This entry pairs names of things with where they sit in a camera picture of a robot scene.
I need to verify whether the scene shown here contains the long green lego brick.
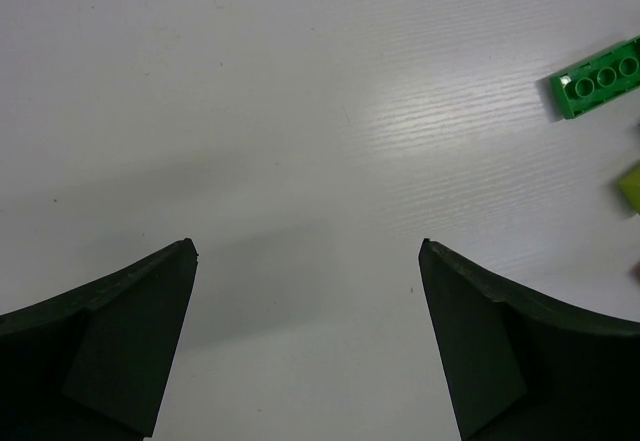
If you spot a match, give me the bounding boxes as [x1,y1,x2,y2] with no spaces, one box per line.
[549,37,639,119]

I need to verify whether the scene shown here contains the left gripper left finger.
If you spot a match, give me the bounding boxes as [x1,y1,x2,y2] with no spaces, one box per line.
[1,238,198,440]

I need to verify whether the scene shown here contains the lime square lego left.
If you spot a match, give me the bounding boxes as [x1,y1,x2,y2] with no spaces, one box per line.
[616,163,640,214]

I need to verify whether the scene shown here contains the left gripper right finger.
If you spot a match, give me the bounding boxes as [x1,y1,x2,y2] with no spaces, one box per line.
[419,239,639,440]

